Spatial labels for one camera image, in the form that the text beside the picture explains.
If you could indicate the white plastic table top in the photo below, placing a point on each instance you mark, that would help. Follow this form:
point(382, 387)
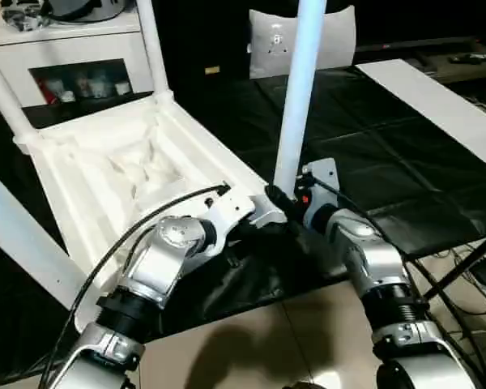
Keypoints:
point(105, 162)

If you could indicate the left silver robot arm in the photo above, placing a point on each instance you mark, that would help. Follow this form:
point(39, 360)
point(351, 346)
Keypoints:
point(158, 259)

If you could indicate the white flat board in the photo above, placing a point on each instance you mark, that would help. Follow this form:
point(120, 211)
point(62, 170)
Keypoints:
point(429, 105)

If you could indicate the grey pillow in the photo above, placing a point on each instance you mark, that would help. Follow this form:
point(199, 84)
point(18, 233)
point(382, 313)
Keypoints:
point(336, 44)

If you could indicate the black work table leg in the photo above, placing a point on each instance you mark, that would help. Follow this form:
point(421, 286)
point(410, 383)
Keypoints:
point(461, 271)

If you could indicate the black cabinet with orange label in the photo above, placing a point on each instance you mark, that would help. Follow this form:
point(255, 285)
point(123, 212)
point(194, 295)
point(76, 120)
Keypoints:
point(194, 40)

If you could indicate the white cup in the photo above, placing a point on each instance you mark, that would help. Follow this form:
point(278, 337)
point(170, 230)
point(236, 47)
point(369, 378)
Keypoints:
point(67, 96)
point(121, 88)

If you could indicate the black flat remote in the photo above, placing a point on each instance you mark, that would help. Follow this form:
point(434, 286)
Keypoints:
point(470, 58)

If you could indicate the red bottle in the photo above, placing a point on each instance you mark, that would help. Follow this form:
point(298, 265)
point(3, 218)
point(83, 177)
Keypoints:
point(44, 91)

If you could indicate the white sideboard with glass doors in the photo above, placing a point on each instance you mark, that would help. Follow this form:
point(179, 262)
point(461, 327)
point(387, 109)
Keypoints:
point(65, 44)

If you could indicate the black tangled item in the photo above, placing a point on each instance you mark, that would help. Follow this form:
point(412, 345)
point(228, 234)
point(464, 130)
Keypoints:
point(24, 18)

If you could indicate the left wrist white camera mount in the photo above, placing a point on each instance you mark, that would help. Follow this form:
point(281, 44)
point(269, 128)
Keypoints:
point(231, 210)

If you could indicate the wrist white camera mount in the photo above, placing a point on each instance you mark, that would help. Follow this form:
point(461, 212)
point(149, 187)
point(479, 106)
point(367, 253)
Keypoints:
point(231, 210)
point(324, 178)

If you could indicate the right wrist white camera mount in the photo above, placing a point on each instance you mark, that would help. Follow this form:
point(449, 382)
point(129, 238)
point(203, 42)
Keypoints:
point(324, 178)

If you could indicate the black rail with red mark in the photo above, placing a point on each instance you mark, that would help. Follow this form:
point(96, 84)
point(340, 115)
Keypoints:
point(421, 44)

